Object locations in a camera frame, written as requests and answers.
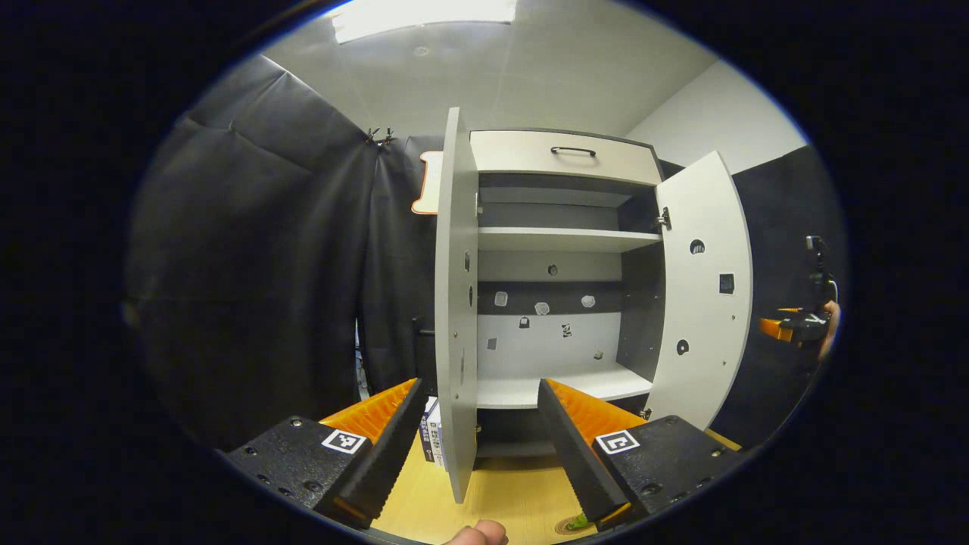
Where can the ceiling light panel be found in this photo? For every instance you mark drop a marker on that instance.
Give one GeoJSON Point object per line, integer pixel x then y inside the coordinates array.
{"type": "Point", "coordinates": [424, 19]}

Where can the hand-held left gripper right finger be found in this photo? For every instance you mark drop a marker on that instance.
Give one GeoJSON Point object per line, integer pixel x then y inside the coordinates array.
{"type": "Point", "coordinates": [579, 454]}

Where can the white and grey cabinet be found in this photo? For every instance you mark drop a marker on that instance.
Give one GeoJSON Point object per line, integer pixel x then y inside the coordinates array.
{"type": "Point", "coordinates": [640, 318]}

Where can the white cabinet door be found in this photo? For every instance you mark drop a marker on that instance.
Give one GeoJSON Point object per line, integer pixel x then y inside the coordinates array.
{"type": "Point", "coordinates": [704, 318]}
{"type": "Point", "coordinates": [456, 303]}

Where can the round brown coaster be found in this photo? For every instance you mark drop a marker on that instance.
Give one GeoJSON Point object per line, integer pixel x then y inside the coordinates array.
{"type": "Point", "coordinates": [564, 527]}

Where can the metal door hinge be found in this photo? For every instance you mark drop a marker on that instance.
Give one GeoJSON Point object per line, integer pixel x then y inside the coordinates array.
{"type": "Point", "coordinates": [479, 205]}
{"type": "Point", "coordinates": [665, 219]}

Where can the white cabinet drawer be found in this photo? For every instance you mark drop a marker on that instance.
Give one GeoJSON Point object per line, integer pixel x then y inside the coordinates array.
{"type": "Point", "coordinates": [515, 155]}

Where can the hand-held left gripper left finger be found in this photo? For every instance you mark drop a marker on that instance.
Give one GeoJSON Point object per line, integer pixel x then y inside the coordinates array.
{"type": "Point", "coordinates": [382, 462]}

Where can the white cabinet shelf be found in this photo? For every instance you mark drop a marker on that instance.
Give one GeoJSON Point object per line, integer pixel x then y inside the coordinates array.
{"type": "Point", "coordinates": [560, 240]}

